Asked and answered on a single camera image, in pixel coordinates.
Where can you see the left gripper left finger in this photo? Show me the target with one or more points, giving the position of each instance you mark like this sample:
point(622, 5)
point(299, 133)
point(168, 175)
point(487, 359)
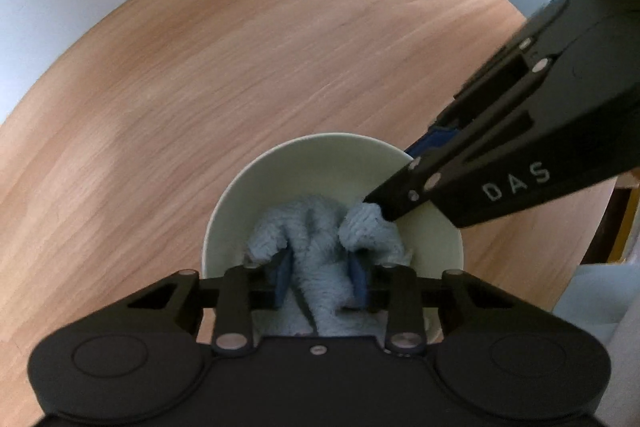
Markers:
point(241, 291)

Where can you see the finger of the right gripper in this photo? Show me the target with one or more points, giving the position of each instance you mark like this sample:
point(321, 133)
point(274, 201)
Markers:
point(435, 137)
point(415, 186)

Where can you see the grey fluffy cloth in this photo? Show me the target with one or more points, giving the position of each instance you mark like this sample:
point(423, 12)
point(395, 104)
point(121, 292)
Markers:
point(320, 233)

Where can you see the pale green bowl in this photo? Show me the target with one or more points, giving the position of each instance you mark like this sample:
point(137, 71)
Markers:
point(340, 166)

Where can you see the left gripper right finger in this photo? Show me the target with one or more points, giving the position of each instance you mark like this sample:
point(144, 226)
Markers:
point(393, 288)

